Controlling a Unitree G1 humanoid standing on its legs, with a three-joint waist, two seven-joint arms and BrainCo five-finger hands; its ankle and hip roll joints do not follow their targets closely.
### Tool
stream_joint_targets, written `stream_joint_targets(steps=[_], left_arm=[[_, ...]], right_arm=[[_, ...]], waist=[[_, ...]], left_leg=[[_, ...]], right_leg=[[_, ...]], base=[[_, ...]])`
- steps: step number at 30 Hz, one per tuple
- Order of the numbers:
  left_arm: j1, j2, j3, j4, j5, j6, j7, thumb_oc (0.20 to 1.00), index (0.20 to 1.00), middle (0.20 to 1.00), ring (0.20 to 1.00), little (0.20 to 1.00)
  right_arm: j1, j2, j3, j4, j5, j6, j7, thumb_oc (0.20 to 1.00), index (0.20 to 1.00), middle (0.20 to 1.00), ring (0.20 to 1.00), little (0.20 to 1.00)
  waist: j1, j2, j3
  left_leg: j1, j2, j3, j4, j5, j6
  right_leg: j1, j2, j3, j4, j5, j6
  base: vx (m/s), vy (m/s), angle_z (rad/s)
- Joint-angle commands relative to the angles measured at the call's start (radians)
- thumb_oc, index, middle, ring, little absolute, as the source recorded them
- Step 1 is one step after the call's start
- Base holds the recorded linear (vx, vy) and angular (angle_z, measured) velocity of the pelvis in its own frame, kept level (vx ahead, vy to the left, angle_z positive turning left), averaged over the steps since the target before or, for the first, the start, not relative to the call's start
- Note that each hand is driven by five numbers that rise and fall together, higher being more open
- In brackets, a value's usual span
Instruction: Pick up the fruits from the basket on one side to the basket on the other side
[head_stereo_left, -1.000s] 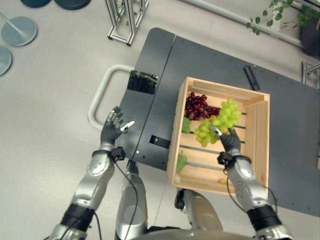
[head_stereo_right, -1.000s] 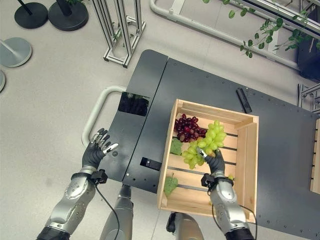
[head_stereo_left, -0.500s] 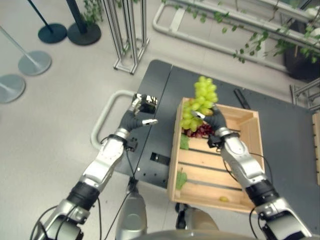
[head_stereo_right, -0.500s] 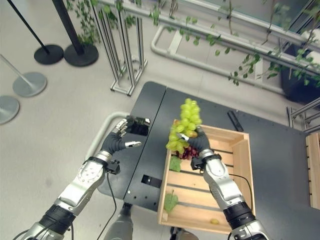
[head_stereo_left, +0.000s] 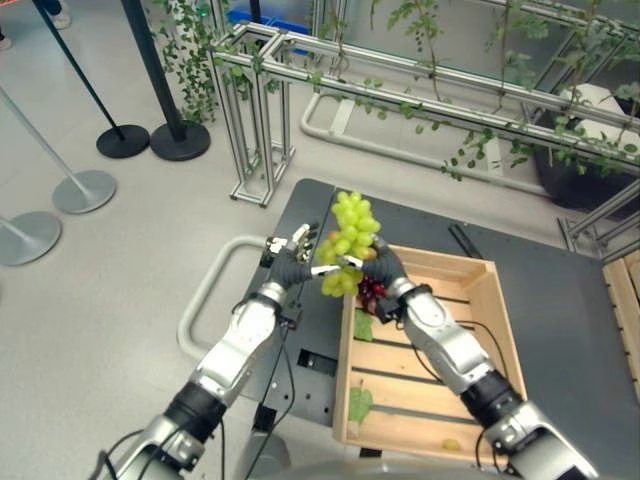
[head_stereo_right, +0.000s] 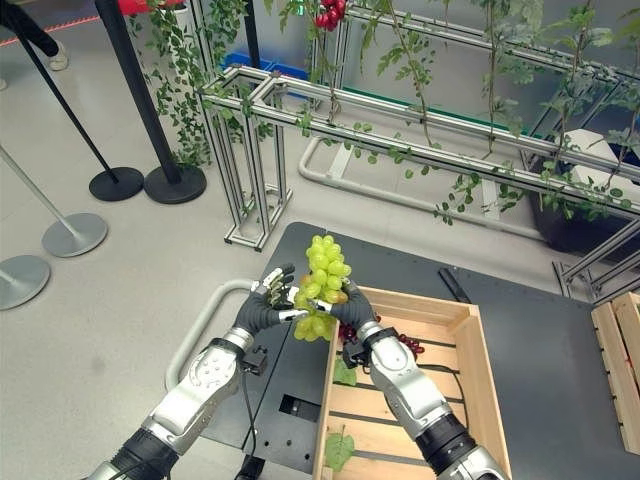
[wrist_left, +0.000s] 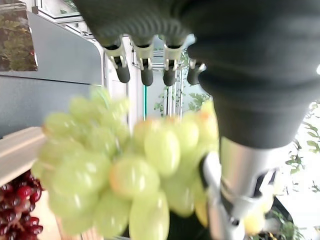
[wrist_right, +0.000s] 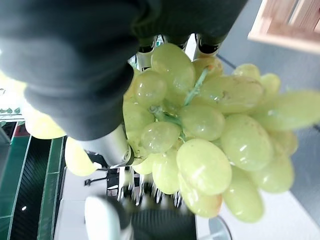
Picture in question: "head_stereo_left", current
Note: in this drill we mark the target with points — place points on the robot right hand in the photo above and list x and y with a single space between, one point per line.
386 267

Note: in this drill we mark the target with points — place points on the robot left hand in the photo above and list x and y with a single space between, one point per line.
287 269

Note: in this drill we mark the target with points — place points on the green grape bunch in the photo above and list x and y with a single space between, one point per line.
352 220

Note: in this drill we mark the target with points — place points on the robot left arm silver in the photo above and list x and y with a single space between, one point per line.
240 345

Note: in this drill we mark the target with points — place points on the robot right arm silver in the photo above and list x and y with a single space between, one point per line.
450 345

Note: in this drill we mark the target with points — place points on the red grape bunch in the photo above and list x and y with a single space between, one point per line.
370 290

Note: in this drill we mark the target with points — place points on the green grape leaf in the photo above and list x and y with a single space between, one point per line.
363 326
360 402

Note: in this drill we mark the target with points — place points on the black strip on cart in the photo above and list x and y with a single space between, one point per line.
464 241

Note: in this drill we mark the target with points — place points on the wooden slat crate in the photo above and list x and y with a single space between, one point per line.
400 360

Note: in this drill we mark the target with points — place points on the robot torso grey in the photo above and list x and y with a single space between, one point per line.
390 472

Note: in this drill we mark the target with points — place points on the black planter pot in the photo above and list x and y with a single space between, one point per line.
575 185

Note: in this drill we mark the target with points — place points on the green climbing vine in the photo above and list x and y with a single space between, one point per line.
585 65
425 30
192 60

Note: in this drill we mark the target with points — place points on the light wooden crate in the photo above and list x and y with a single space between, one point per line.
625 300

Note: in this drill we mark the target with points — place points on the blue plastic bin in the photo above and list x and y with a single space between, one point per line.
280 22

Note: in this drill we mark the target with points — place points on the white box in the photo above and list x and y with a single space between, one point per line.
595 100

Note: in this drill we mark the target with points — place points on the person's shoe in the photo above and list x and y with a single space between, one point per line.
5 42
61 21

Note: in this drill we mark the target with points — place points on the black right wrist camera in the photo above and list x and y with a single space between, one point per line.
386 310

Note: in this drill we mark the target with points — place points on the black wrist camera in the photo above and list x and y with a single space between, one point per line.
292 317
386 310

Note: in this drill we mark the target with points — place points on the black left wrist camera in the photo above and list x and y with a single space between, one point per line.
292 317

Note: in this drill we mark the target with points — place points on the black stanchion post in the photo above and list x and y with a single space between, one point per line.
122 142
180 142

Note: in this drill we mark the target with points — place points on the aluminium profile trellis frame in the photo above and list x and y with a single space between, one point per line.
350 84

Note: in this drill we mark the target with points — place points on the silver stanchion post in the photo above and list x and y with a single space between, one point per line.
85 192
27 240

